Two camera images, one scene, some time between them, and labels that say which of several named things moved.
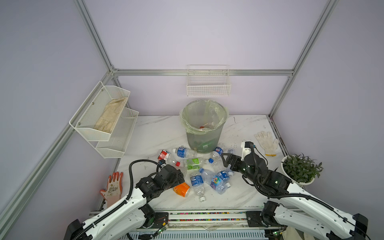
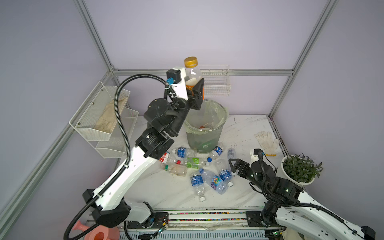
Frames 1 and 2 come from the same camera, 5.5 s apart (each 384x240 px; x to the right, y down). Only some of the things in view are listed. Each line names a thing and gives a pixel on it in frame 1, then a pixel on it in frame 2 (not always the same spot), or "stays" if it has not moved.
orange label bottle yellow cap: [182, 189] → [192, 73]
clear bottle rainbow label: [219, 185] stays
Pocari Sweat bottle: [197, 181] stays
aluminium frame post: [97, 36] stays
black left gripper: [175, 181] → [195, 100]
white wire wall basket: [208, 80] stays
